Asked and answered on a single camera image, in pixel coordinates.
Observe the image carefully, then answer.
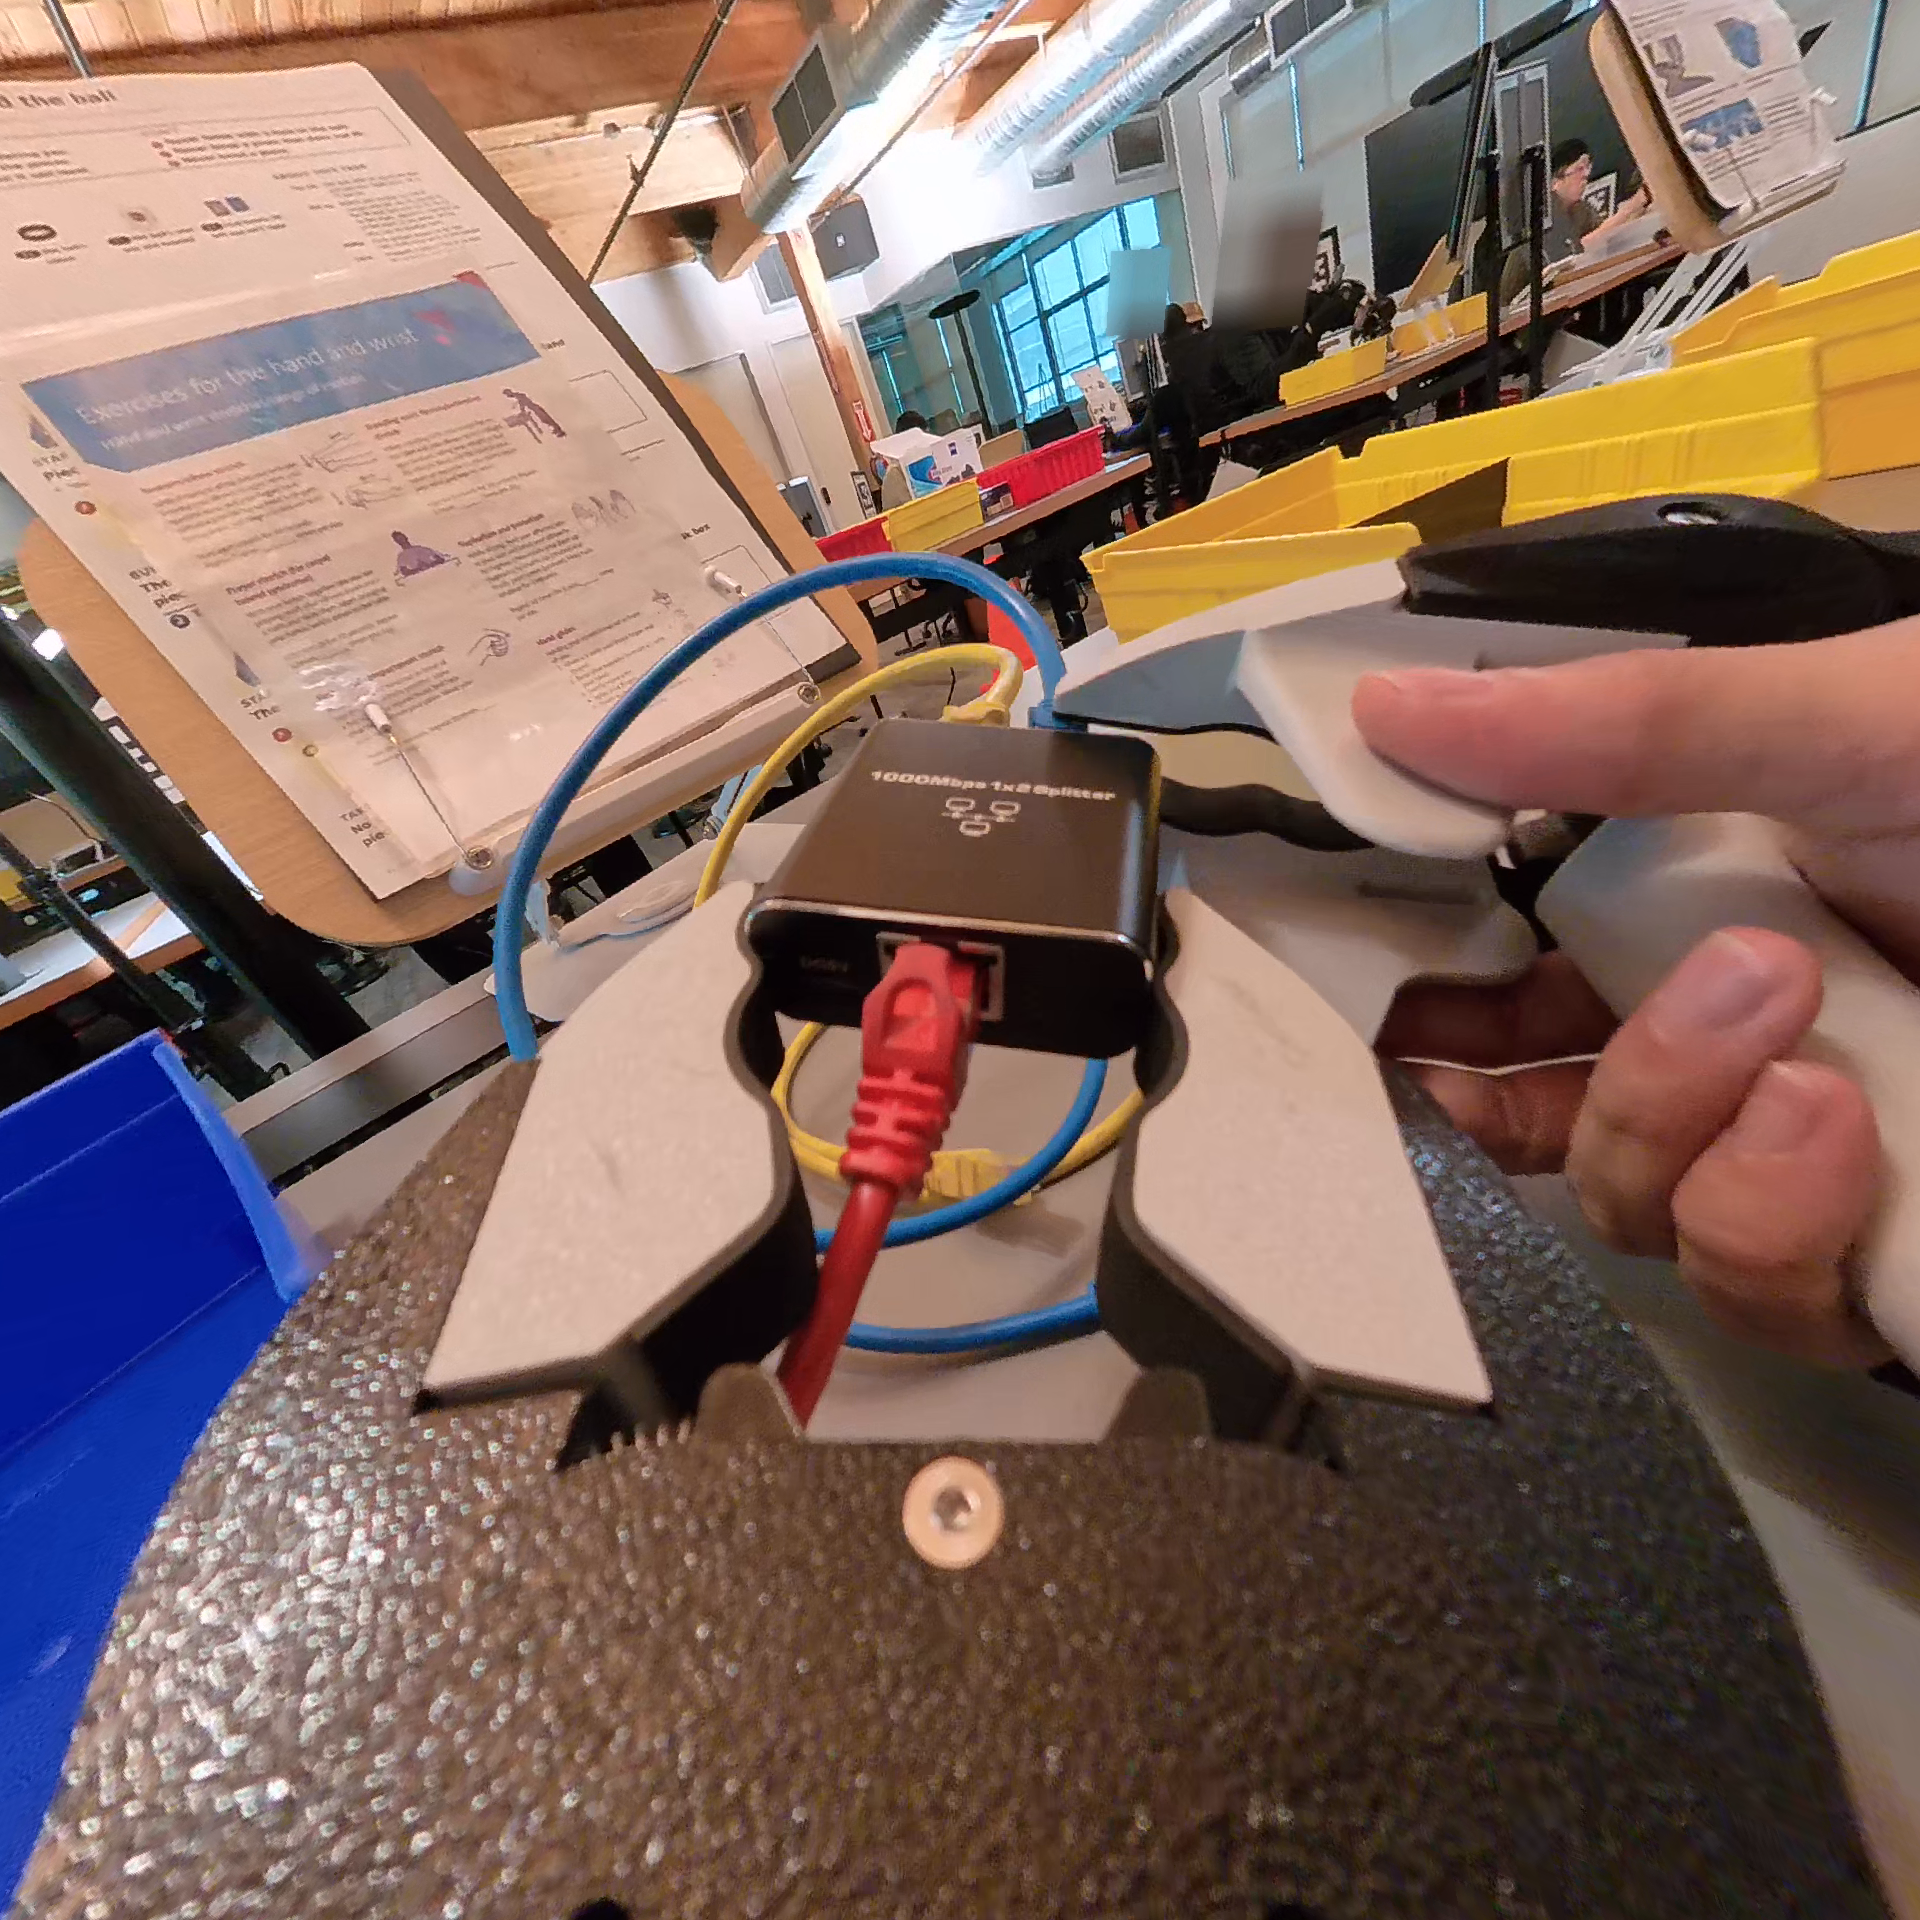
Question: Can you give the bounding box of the red network cable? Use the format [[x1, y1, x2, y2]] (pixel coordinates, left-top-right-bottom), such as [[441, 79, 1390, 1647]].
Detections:
[[777, 936, 984, 1423]]

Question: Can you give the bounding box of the silver ventilation duct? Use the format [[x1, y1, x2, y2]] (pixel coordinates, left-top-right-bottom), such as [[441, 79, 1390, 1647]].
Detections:
[[742, 0, 1352, 234]]

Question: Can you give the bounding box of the black screen on stand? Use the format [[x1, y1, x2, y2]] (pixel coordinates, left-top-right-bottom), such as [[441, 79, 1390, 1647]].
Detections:
[[1364, 15, 1606, 288]]

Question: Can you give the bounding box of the black stand pole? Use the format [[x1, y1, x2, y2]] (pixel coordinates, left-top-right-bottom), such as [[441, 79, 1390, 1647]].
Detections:
[[0, 614, 367, 1059]]

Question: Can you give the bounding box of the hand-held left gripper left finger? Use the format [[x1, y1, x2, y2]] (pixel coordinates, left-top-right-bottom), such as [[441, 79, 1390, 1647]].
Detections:
[[421, 884, 818, 1466]]

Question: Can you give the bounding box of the blue network cable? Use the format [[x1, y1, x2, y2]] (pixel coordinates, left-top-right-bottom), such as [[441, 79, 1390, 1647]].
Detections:
[[490, 550, 1113, 1359]]

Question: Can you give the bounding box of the person's right hand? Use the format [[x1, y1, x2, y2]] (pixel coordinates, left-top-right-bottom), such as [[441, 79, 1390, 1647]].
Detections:
[[1351, 614, 1920, 1368]]

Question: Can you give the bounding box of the yellow plastic bin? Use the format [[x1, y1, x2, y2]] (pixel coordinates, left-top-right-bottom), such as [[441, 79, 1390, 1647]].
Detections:
[[1082, 450, 1509, 639], [1335, 336, 1823, 527], [1670, 231, 1920, 482]]

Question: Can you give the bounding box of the blue plastic bin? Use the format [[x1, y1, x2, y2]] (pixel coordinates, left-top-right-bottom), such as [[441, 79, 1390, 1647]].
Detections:
[[0, 1030, 325, 1863]]

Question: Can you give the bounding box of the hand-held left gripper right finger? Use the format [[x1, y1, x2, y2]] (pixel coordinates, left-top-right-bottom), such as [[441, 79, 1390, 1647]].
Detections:
[[1098, 892, 1495, 1450]]

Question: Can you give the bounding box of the grey desk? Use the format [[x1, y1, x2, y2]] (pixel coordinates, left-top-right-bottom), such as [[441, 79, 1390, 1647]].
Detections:
[[239, 816, 1920, 1920]]

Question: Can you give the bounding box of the black network splitter box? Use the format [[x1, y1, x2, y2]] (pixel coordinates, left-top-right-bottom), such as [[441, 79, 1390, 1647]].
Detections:
[[742, 717, 1162, 1059]]

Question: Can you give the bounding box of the wooden instruction board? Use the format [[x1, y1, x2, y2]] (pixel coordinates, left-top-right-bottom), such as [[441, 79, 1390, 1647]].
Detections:
[[1586, 0, 1847, 253], [0, 59, 879, 951]]

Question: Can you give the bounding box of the yellow network cable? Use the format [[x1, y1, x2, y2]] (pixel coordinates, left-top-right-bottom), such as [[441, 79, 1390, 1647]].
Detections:
[[692, 645, 1145, 1210]]

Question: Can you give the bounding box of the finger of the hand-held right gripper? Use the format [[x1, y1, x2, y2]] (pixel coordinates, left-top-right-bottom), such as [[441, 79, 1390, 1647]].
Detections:
[[1161, 780, 1545, 1051], [1053, 563, 1693, 860]]

